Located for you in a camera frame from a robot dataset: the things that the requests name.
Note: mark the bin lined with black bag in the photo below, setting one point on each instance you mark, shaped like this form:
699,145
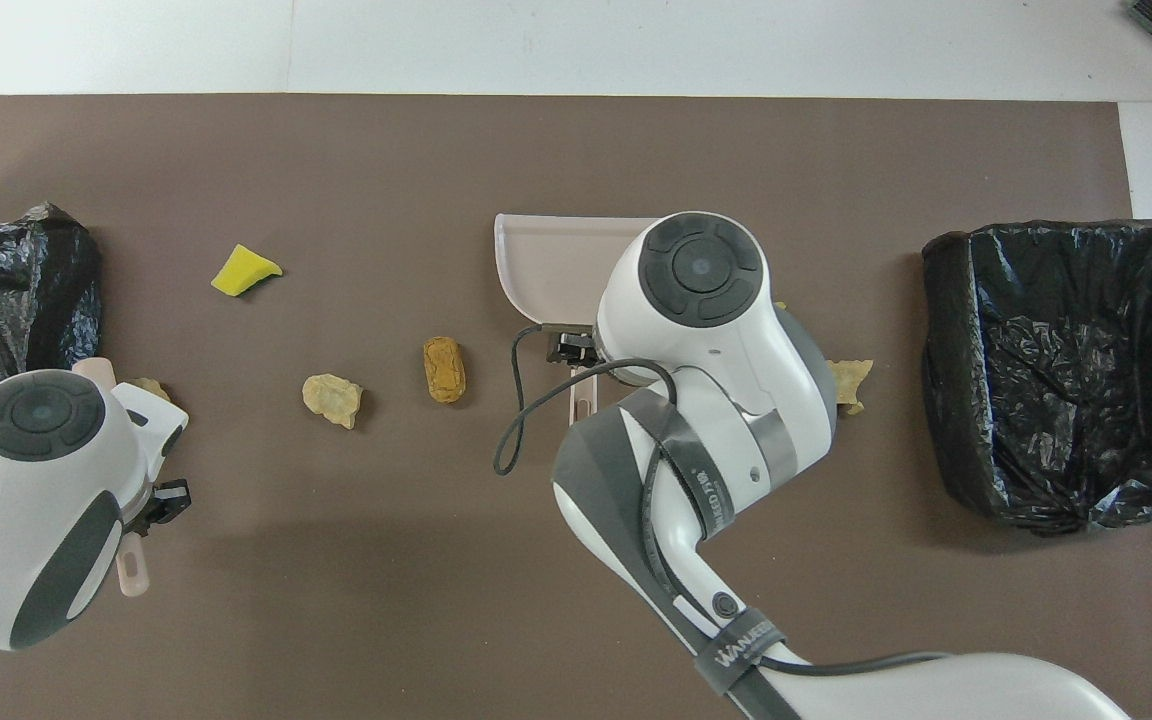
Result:
1046,380
26,280

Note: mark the yellow sponge wedge piece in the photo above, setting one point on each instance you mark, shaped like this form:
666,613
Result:
241,272

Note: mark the beige plastic dustpan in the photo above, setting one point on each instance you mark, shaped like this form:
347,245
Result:
546,260

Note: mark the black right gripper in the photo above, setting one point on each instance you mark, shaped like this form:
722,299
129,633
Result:
578,347

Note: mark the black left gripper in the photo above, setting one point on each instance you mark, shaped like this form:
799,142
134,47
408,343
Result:
168,502

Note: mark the brown oval foam chunk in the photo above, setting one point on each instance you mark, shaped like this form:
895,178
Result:
444,370

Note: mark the beige brush with black bristles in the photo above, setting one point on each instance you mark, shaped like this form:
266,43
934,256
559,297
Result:
133,570

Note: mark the rounded beige foam chunk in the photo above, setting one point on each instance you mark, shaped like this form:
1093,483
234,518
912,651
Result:
331,397

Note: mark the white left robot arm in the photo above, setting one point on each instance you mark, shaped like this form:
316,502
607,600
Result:
46,500

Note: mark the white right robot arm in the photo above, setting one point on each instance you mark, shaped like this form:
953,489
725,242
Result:
726,400

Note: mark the brown table mat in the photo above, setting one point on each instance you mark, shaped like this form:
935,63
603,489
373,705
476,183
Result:
336,600

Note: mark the elongated beige foam chunk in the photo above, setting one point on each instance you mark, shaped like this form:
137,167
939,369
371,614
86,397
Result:
148,388

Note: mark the jagged beige foam chunk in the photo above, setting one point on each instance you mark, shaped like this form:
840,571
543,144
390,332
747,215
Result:
851,380

